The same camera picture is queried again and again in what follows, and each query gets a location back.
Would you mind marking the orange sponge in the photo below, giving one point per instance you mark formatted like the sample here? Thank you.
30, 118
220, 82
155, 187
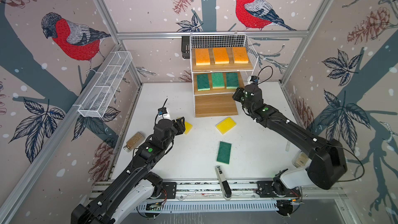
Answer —
221, 56
240, 55
202, 57

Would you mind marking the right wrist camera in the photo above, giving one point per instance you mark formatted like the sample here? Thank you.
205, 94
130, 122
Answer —
254, 80

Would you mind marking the clear tube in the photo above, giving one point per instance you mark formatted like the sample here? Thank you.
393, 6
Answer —
288, 146

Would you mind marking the light green sponge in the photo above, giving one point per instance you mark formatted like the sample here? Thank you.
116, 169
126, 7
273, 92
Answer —
217, 81

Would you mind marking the white wire wall basket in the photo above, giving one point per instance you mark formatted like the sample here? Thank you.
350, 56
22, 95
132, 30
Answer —
101, 94

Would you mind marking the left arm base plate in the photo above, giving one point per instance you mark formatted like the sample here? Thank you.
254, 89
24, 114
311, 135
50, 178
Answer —
164, 191

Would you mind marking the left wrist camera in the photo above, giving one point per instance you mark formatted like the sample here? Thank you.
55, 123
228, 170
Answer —
163, 113

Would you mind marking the white black handheld scanner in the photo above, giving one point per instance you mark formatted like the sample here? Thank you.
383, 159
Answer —
225, 187

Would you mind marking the white wire wooden shelf unit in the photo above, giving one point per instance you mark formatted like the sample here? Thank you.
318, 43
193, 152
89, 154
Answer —
219, 65

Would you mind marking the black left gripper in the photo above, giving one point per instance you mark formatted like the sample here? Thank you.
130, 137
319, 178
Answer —
179, 125

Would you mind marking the glass spice jar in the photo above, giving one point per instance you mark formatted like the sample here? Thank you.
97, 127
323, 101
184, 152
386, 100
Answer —
132, 143

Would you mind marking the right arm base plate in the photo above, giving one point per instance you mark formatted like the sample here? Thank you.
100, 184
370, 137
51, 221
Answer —
272, 189

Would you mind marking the yellow sponge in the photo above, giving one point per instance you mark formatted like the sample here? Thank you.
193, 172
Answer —
226, 125
188, 127

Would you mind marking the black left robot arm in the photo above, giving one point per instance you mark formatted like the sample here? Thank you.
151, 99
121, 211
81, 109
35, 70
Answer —
136, 183

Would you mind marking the small glass jar right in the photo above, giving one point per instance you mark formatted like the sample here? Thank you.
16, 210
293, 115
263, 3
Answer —
300, 160

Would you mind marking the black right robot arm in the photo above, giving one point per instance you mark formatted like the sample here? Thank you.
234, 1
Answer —
328, 163

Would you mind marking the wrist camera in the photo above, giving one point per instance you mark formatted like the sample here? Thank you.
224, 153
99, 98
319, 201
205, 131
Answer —
163, 113
254, 80

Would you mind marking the dark green sponge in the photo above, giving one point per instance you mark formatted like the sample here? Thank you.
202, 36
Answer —
232, 80
224, 152
203, 82

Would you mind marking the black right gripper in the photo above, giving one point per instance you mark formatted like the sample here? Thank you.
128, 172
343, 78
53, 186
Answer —
238, 92

